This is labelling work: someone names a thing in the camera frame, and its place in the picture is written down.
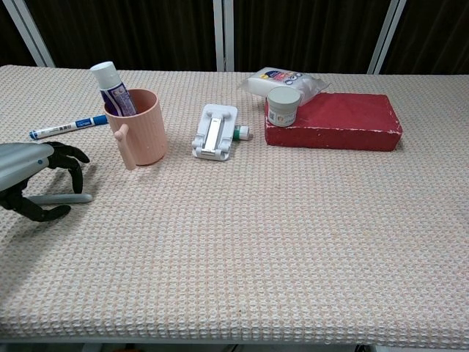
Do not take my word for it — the pink ribbed plastic cup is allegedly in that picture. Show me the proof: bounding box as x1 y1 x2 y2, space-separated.
103 88 169 170

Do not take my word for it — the white slanted frame post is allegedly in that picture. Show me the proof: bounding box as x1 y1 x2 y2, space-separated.
367 0 407 74
0 0 56 68

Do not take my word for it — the blue and white marker pen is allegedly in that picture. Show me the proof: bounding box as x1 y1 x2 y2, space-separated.
29 114 110 141

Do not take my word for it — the clear packet of white pads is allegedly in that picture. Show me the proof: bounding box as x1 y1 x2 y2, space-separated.
237 67 330 107

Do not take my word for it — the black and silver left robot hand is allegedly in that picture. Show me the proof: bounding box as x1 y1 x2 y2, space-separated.
0 141 91 223

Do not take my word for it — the white upright frame post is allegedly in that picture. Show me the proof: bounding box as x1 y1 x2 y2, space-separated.
224 0 235 73
213 0 225 73

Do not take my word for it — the grey toothbrush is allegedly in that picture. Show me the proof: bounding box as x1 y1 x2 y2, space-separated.
25 193 93 205

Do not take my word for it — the small white cream jar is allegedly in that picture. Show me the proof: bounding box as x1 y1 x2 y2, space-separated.
266 87 302 128

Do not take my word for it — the white folding phone stand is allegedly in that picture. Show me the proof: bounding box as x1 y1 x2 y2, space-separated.
191 103 239 161

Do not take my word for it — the dark brown curtain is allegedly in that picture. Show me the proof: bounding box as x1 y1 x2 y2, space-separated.
0 0 469 76

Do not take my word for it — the red brick block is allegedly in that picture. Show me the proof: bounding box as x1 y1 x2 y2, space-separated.
264 92 403 152

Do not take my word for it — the purple toothpaste tube white cap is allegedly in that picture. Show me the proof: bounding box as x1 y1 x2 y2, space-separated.
89 61 139 117

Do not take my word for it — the small green and white tube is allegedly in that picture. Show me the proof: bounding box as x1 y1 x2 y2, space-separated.
232 124 253 142

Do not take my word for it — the beige waffle table cloth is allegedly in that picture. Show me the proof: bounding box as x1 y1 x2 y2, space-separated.
0 65 469 346

